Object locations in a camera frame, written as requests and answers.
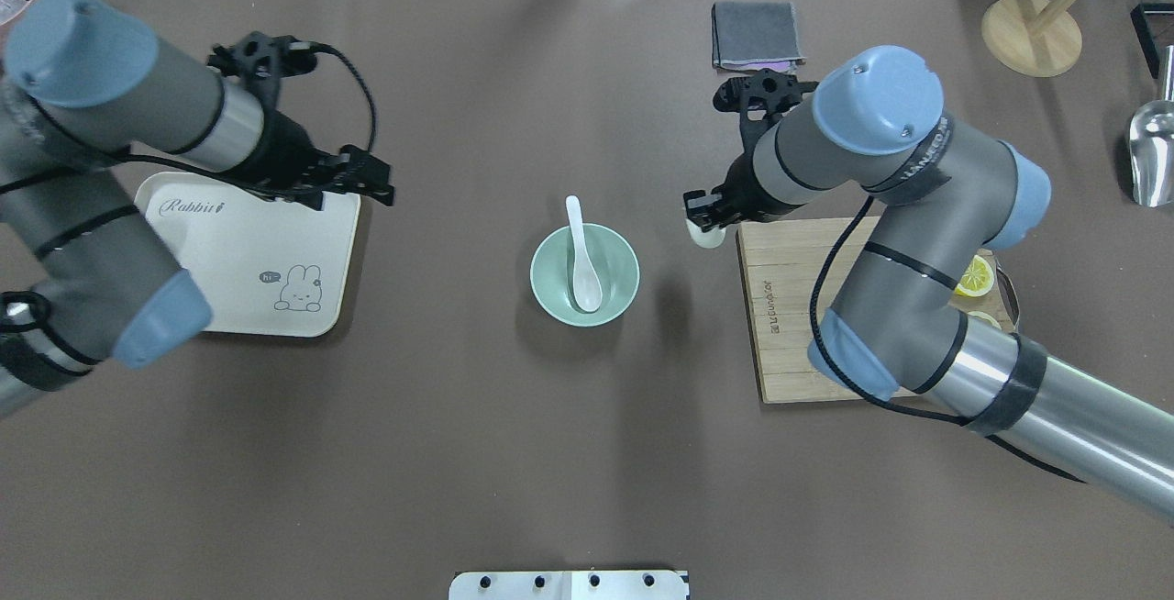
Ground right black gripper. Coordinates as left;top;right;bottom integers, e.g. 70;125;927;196
682;154;803;235

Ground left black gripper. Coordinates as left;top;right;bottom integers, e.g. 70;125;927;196
248;110;394;211

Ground white ceramic spoon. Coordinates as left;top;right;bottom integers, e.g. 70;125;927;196
565;194;603;314

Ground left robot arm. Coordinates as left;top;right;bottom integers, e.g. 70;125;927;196
4;0;394;416

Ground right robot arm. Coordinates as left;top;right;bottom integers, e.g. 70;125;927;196
683;45;1173;519

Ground mint green bowl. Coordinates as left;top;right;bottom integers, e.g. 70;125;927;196
529;223;641;328

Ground bamboo cutting board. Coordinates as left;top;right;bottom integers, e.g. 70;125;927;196
737;216;1020;405

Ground cream rabbit tray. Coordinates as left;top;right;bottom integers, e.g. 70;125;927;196
135;171;360;338

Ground grey folded cloth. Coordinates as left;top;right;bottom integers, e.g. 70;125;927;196
710;1;807;70

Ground lemon slice single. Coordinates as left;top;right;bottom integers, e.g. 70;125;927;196
953;254;997;298

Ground lemon slice stack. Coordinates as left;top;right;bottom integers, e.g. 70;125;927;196
966;310;1001;331

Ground wooden mug tree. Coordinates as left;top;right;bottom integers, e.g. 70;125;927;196
980;0;1082;77

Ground metal scoop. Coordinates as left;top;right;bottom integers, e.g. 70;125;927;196
1128;47;1173;208

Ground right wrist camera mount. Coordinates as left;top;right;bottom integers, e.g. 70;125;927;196
711;69;819;154

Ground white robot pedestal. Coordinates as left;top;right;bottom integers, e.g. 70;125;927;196
448;568;691;599

